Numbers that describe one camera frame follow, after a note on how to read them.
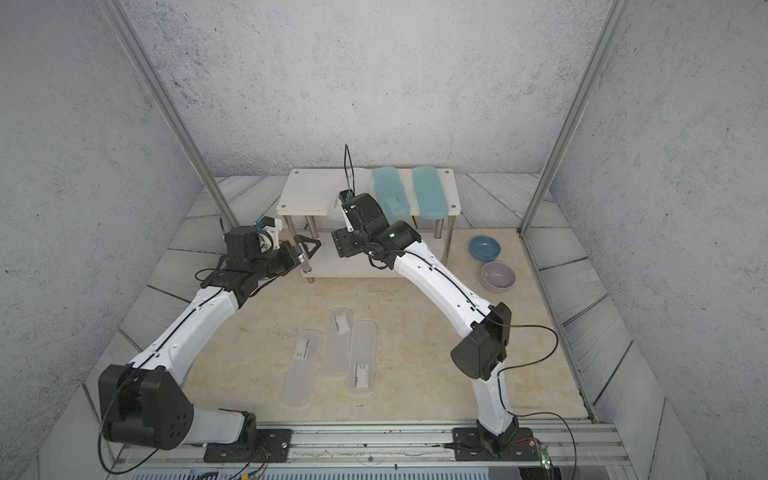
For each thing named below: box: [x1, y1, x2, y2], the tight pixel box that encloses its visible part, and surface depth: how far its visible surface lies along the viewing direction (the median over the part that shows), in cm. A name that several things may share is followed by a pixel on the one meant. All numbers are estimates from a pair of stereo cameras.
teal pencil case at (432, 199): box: [412, 166, 449, 219], surface depth 86 cm
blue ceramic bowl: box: [469, 235, 501, 262], surface depth 113 cm
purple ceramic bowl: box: [481, 261, 517, 293], surface depth 104 cm
